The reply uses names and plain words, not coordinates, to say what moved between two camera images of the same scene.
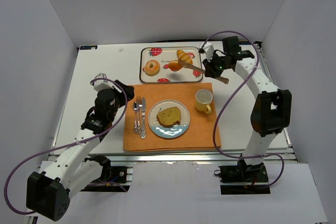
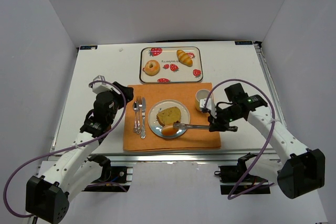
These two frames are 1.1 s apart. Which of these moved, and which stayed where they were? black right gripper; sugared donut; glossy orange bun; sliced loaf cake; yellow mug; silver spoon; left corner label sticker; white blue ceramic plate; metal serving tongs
Moved: metal serving tongs; black right gripper; glossy orange bun
Stayed: yellow mug; left corner label sticker; silver spoon; white blue ceramic plate; sugared donut; sliced loaf cake
